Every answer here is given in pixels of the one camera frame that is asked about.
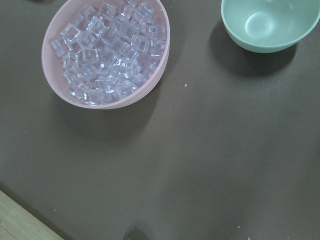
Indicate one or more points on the pink bowl of ice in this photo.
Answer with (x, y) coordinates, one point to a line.
(52, 66)

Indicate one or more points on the green ceramic bowl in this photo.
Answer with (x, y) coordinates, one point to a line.
(269, 26)

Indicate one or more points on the wooden cutting board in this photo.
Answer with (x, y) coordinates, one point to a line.
(16, 223)

